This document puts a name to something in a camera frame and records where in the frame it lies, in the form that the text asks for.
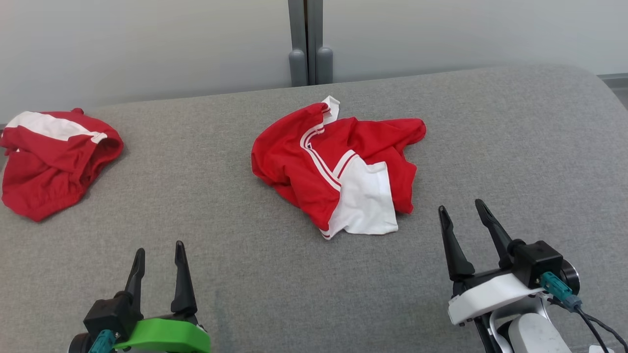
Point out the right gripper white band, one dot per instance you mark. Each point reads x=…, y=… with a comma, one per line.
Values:
x=490, y=296

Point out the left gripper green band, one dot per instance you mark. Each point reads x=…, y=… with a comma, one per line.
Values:
x=167, y=336

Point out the red shorts with white stripe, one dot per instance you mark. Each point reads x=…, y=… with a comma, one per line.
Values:
x=44, y=166

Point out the red jersey with white sleeves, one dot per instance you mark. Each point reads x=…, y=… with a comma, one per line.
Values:
x=294, y=162

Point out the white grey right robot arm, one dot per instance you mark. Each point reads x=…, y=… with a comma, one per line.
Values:
x=535, y=336

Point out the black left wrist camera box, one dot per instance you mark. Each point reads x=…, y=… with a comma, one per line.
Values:
x=108, y=316

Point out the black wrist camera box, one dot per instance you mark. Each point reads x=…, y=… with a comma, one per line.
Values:
x=108, y=316
x=537, y=262

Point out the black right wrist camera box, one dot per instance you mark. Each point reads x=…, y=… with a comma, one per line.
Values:
x=537, y=262

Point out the teal left camera connector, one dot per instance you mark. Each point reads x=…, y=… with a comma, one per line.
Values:
x=104, y=342

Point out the teal camera connector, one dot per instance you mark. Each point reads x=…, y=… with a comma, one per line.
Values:
x=559, y=290
x=104, y=342

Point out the teal right camera connector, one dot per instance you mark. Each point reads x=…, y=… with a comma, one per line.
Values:
x=559, y=290

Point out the grey metal partition post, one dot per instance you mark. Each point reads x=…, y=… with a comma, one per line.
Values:
x=299, y=34

